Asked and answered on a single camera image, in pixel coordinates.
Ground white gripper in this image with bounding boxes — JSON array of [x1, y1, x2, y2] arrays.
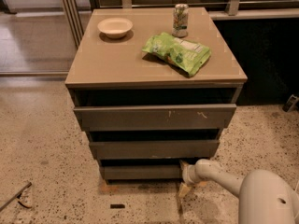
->
[[178, 159, 219, 198]]

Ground grey bottom drawer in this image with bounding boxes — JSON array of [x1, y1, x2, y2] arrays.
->
[[100, 165, 182, 180]]

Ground grey drawer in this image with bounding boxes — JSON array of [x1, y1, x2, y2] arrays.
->
[[90, 140, 219, 160], [74, 104, 236, 132], [100, 165, 182, 180]]

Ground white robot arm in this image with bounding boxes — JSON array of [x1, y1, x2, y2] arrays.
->
[[178, 159, 299, 224]]

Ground grey middle drawer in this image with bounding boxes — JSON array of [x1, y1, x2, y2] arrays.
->
[[90, 140, 219, 160]]

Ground grey drawer cabinet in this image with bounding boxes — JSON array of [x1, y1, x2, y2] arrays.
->
[[65, 7, 247, 169]]

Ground grey top drawer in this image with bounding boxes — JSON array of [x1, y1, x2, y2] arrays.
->
[[74, 104, 236, 132]]

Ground small black floor object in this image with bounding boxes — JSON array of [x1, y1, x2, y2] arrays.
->
[[110, 203, 125, 209]]

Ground green chip bag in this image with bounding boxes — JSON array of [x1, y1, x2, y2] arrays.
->
[[142, 33, 211, 77]]

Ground dark device on floor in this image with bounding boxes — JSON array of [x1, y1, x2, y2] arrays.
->
[[282, 94, 299, 112]]

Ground white paper bowl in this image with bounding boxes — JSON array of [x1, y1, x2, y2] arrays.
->
[[97, 18, 133, 39]]

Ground white drink can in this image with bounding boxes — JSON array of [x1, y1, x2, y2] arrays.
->
[[172, 4, 189, 37]]

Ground metal strip on floor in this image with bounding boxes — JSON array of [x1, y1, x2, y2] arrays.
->
[[0, 181, 32, 212]]

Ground sliding door frame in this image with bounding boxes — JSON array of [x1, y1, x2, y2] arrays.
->
[[62, 0, 83, 49]]

